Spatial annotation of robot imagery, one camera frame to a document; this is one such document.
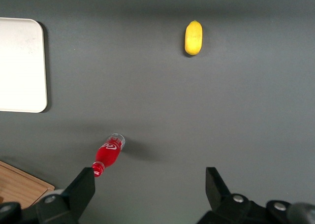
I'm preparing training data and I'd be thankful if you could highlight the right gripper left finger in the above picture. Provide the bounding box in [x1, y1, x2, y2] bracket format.
[35, 166, 96, 224]

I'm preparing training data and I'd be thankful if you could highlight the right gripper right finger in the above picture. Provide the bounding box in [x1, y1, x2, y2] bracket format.
[196, 166, 292, 224]

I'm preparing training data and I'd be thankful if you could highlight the wooden drawer cabinet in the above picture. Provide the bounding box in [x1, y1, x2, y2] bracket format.
[0, 160, 56, 208]

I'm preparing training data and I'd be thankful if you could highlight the red soda bottle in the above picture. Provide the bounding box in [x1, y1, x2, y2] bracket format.
[92, 132, 126, 178]

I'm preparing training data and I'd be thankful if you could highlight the white rectangular tray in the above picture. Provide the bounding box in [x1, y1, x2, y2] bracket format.
[0, 17, 48, 114]

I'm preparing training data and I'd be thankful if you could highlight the yellow lemon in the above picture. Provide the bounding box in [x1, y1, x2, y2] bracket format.
[184, 20, 204, 56]

